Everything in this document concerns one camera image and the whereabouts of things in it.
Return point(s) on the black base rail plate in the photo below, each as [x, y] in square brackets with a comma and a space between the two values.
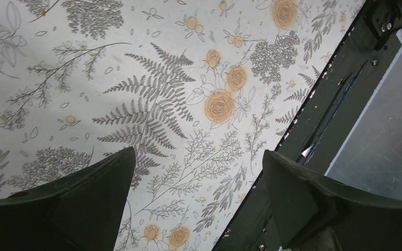
[343, 89]

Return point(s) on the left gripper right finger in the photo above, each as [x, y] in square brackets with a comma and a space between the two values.
[314, 212]

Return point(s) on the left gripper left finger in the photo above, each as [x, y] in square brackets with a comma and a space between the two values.
[81, 211]

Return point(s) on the floral patterned table mat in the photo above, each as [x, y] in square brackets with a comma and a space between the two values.
[199, 88]

